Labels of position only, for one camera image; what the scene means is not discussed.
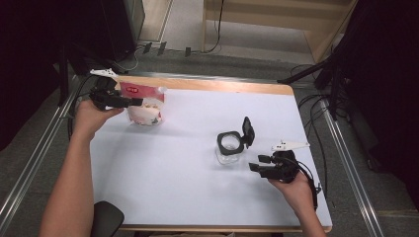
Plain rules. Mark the black upright stand leg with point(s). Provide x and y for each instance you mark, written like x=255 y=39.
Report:
x=63 y=82

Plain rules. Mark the black chair seat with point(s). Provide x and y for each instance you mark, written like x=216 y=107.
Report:
x=107 y=219

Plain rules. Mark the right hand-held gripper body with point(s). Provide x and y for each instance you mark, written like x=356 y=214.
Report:
x=283 y=168

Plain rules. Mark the dark equipment cabinet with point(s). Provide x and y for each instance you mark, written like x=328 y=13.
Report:
x=118 y=26

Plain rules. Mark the long metal floor rail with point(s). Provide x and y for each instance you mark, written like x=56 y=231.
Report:
x=36 y=153
x=349 y=164

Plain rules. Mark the black metal stand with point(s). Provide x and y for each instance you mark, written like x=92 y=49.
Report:
x=306 y=70

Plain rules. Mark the person's right hand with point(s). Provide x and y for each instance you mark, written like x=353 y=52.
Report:
x=299 y=194

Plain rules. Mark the clear jar with black lid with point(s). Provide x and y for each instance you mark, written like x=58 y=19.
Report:
x=247 y=131

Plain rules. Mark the small black floor bracket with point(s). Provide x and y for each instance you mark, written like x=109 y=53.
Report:
x=187 y=52
x=147 y=47
x=161 y=48

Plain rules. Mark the white table sheet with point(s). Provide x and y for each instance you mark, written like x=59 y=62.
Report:
x=184 y=184

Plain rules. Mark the person's left hand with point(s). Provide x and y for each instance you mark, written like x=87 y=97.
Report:
x=87 y=120

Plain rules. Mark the light wooden frame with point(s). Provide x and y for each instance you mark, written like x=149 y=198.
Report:
x=263 y=19

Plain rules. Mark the red and white snack pouch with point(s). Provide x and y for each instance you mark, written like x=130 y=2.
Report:
x=146 y=113

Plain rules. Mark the dark curtain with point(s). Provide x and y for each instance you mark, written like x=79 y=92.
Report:
x=26 y=65
x=388 y=82

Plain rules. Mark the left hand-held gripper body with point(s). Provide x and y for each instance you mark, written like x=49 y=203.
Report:
x=105 y=95

